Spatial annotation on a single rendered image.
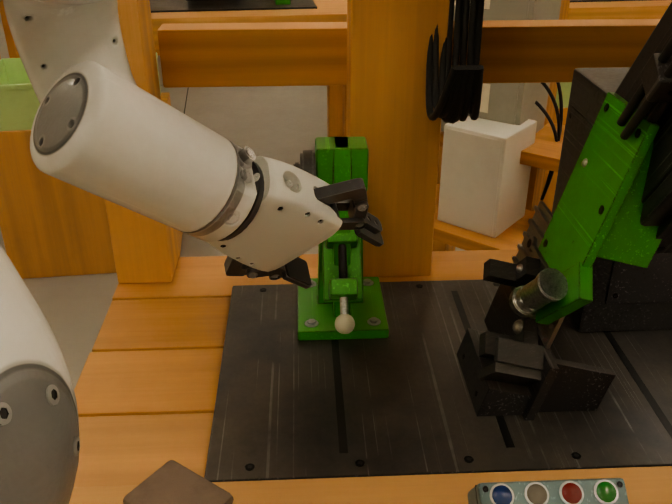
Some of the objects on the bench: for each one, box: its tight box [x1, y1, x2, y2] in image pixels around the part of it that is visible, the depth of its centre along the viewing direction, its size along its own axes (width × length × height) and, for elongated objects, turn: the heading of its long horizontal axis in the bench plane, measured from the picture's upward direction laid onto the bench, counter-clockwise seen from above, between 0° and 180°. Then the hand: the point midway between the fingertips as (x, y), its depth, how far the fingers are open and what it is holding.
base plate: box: [204, 279, 672, 482], centre depth 102 cm, size 42×110×2 cm, turn 93°
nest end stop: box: [478, 362, 541, 386], centre depth 90 cm, size 4×7×6 cm, turn 93°
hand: (336, 252), depth 73 cm, fingers open, 8 cm apart
